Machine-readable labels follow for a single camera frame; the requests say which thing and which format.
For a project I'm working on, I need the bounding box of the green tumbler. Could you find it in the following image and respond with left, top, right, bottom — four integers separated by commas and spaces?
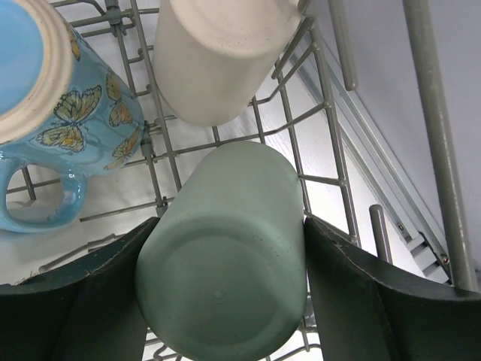
135, 141, 307, 360

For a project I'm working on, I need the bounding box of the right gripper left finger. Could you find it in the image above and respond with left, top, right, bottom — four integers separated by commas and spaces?
1, 217, 159, 360

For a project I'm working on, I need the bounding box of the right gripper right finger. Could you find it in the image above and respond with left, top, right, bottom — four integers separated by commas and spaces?
304, 217, 480, 360

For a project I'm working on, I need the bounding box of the beige tumbler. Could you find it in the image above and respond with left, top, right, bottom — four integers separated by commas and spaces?
153, 0, 301, 126

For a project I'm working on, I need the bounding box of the blue butterfly mug orange inside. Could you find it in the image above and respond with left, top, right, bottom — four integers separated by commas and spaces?
1, 1, 145, 233

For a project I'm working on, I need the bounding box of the grey wire dish rack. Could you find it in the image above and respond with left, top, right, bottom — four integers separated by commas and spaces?
5, 0, 478, 361

